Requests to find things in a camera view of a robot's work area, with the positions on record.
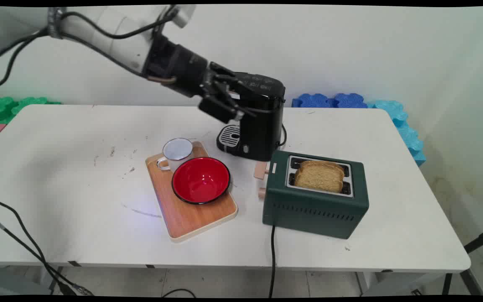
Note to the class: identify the black tripod stand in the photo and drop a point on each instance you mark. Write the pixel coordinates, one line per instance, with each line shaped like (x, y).
(470, 260)

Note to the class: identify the dark green toaster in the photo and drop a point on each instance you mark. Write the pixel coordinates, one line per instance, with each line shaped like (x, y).
(315, 205)

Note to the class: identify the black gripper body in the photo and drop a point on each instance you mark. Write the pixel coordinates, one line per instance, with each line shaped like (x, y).
(178, 69)

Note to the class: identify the black coffee machine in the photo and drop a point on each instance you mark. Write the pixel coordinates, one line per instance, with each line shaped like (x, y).
(256, 121)

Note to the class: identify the white enamel mug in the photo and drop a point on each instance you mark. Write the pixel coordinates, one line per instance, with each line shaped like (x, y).
(176, 153)

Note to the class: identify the light blue foam mat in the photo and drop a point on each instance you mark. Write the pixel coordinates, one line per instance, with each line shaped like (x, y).
(405, 128)

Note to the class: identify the green foam floor mat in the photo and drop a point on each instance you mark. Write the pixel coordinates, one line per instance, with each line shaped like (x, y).
(9, 107)

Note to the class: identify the brown toast slice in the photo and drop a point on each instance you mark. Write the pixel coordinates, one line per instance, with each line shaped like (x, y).
(319, 179)
(329, 164)

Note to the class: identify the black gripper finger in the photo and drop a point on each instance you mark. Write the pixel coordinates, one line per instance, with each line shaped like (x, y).
(220, 108)
(237, 86)

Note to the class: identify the wooden serving tray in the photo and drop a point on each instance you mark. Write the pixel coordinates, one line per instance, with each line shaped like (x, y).
(191, 209)

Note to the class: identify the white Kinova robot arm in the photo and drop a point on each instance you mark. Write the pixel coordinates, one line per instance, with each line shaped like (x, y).
(99, 31)

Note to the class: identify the dark blue foam mat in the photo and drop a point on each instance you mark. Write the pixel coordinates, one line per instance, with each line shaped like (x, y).
(329, 100)

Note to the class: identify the red bowl with black rim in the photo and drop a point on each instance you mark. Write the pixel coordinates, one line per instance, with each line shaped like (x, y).
(201, 180)

